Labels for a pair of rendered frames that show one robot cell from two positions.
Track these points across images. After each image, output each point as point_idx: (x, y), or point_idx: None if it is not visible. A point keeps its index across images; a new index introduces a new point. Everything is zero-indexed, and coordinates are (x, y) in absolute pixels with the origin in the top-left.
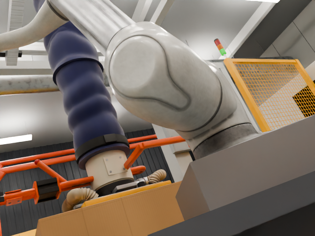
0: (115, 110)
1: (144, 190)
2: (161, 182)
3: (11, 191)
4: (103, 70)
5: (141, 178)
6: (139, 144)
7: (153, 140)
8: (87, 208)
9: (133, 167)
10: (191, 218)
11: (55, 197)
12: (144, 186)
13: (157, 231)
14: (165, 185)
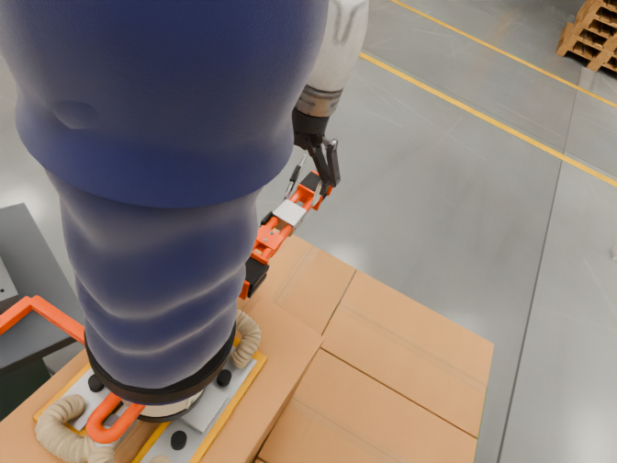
0: (78, 298)
1: (80, 352)
2: (52, 398)
3: (258, 230)
4: (39, 161)
5: (107, 422)
6: (36, 295)
7: (4, 312)
8: None
9: (109, 394)
10: (0, 208)
11: (247, 296)
12: (84, 367)
13: (18, 203)
14: (42, 385)
